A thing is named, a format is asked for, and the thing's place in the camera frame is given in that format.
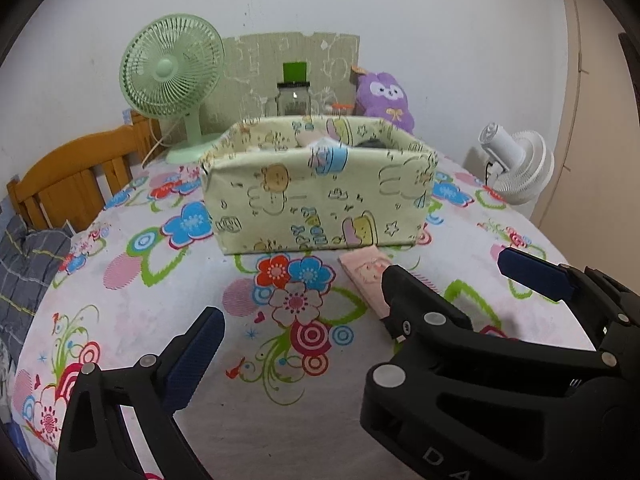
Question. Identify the yellow printed fabric storage box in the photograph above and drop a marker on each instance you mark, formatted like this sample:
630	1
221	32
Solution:
310	205

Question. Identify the green desk fan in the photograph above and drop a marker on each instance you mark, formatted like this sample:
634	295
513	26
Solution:
167	67

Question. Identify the beige door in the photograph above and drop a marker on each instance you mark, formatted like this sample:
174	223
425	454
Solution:
600	160

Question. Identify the wooden bed headboard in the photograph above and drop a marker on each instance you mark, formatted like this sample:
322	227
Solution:
65	175

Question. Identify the white standing fan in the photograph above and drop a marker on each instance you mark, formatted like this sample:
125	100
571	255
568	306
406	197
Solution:
525	165

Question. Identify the green plastic cup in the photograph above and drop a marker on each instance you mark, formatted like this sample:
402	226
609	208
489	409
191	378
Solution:
294	71

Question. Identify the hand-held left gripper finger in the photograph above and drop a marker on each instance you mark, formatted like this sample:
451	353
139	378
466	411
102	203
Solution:
195	355

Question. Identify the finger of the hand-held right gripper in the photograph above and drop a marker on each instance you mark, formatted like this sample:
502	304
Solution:
537	272
450	360

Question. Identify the green printed board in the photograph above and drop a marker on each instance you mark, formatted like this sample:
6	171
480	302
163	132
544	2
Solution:
250	75

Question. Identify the cotton swab container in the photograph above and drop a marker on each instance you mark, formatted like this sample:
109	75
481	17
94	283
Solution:
344	108

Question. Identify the pink printed packet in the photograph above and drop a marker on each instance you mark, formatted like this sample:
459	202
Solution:
362	275

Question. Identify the grey plaid pillow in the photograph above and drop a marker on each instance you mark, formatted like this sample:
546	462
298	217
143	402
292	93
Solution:
30	270

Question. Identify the purple plush toy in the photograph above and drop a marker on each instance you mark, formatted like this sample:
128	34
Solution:
382	95

